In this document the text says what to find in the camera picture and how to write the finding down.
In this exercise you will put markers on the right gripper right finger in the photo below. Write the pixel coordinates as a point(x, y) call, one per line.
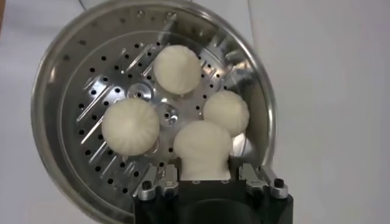
point(259, 179)

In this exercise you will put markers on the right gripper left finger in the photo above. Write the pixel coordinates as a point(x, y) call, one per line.
point(164, 182)

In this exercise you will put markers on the white steamed baozi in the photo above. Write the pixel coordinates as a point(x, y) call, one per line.
point(130, 126)
point(176, 69)
point(202, 146)
point(228, 111)

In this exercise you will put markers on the perforated stainless steel steamer basket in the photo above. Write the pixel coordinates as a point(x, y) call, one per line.
point(91, 76)

